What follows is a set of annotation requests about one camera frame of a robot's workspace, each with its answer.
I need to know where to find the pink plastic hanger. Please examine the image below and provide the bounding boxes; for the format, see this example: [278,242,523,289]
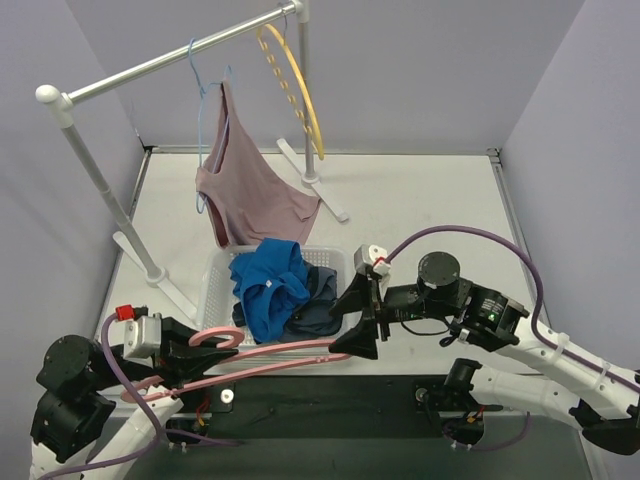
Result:
[134,327,352,403]

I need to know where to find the dark navy tank top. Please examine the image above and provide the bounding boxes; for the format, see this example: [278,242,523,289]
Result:
[230,264,346,337]

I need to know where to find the royal blue tank top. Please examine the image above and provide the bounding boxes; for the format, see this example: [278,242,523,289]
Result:
[229,238,311,343]

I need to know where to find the yellow plastic hanger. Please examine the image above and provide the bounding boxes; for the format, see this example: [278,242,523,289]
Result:
[256,24,325,160]

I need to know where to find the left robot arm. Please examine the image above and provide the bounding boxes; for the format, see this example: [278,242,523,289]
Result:
[30,308,238,479]

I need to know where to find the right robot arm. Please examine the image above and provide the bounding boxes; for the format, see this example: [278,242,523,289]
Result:
[329,252,639,456]

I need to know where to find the mauve pink tank top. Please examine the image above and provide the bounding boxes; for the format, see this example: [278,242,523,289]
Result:
[195,81,320,249]

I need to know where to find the white perforated plastic basket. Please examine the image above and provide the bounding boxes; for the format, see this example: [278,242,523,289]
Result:
[196,245,356,351]

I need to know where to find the white metal clothes rack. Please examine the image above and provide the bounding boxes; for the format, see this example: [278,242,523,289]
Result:
[34,0,351,321]

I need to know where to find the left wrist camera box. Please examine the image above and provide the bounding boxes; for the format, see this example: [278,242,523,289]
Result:
[115,305,162,360]

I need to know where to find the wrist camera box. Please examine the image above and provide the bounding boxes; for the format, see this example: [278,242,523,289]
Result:
[115,305,162,360]
[354,244,391,282]

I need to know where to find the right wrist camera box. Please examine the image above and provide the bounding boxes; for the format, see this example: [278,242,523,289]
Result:
[354,244,391,282]

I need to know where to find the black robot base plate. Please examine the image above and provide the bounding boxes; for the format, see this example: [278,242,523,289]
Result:
[175,375,481,441]

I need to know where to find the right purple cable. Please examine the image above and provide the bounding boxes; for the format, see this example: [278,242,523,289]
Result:
[387,225,640,396]

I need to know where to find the light blue wire hanger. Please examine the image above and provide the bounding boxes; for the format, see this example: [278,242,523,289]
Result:
[187,38,234,214]

